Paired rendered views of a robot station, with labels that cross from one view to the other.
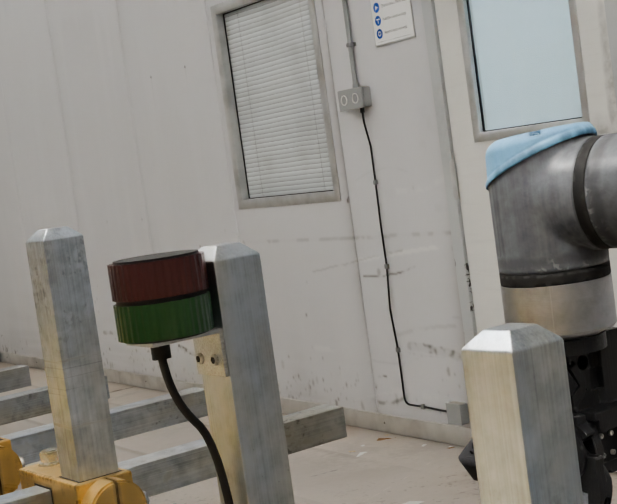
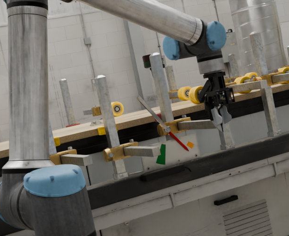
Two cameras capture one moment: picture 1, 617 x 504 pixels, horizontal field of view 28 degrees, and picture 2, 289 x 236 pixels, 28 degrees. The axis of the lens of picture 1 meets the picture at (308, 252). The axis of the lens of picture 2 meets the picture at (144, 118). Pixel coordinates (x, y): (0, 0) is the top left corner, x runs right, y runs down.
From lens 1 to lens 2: 2.56 m
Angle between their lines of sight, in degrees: 100
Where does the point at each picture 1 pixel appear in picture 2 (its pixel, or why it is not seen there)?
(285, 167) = not seen: outside the picture
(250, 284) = (152, 60)
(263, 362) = (155, 72)
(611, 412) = (209, 92)
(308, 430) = (254, 85)
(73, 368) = not seen: hidden behind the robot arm
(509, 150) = not seen: hidden behind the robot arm
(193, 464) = (235, 88)
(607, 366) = (214, 82)
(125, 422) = not seen: outside the picture
